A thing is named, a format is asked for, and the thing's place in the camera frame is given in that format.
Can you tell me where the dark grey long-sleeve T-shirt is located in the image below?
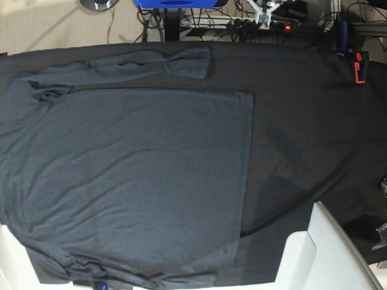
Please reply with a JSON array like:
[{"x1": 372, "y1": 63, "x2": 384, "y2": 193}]
[{"x1": 1, "y1": 47, "x2": 254, "y2": 289}]

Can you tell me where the blue clamp at bottom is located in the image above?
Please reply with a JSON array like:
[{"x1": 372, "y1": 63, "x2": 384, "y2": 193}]
[{"x1": 96, "y1": 282, "x2": 109, "y2": 290}]

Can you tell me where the black table leg post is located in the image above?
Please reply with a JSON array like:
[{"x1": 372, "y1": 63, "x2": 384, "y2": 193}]
[{"x1": 161, "y1": 8, "x2": 186, "y2": 42}]

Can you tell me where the grey metal bracket right edge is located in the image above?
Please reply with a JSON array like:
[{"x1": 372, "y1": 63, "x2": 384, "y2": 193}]
[{"x1": 372, "y1": 224, "x2": 387, "y2": 251}]

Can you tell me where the aluminium frame rail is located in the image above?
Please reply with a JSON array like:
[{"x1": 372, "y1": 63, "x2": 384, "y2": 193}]
[{"x1": 350, "y1": 21, "x2": 387, "y2": 37}]

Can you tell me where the white foam block left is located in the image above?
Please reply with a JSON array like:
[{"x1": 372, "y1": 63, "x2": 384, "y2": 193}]
[{"x1": 1, "y1": 225, "x2": 74, "y2": 290}]

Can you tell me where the red and black clamp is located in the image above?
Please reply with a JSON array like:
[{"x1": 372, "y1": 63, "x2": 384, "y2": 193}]
[{"x1": 354, "y1": 51, "x2": 369, "y2": 84}]

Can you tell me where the black table cloth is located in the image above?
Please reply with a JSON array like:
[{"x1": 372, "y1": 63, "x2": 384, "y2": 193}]
[{"x1": 1, "y1": 42, "x2": 386, "y2": 286}]

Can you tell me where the round grey chair base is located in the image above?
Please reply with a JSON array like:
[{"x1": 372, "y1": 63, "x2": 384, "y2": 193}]
[{"x1": 79, "y1": 0, "x2": 119, "y2": 12}]

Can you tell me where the blue plastic bin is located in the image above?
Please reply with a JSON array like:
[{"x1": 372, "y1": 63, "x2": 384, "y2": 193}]
[{"x1": 134, "y1": 0, "x2": 227, "y2": 8}]

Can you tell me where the white power strip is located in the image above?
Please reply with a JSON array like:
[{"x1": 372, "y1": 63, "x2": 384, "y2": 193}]
[{"x1": 181, "y1": 15, "x2": 273, "y2": 30}]

